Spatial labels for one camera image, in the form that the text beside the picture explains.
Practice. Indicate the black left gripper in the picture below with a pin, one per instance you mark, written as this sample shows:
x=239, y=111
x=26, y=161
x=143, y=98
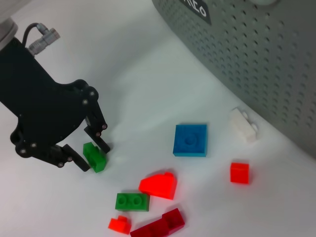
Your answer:
x=44, y=111

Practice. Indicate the green two-stud brick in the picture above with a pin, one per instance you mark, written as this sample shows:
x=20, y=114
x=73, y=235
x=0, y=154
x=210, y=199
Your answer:
x=96, y=159
x=132, y=202

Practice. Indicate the blue square building plate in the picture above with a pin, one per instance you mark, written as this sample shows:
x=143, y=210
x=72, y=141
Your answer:
x=190, y=140

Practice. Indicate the small red-orange cube brick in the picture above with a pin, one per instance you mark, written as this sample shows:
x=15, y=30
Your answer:
x=239, y=172

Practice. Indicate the grey-green perforated storage bin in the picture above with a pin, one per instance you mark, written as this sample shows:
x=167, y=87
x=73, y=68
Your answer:
x=259, y=49

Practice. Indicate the red-orange sloped brick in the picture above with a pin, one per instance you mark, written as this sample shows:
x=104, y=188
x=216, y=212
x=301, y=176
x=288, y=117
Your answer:
x=159, y=186

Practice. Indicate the small red-orange notched brick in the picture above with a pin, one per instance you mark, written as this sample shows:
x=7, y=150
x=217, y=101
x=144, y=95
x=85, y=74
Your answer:
x=119, y=225

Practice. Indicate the dark red long brick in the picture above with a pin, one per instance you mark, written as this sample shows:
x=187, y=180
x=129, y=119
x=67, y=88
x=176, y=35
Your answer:
x=160, y=224

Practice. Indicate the white building brick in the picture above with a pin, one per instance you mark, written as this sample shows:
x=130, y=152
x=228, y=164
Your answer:
x=243, y=126

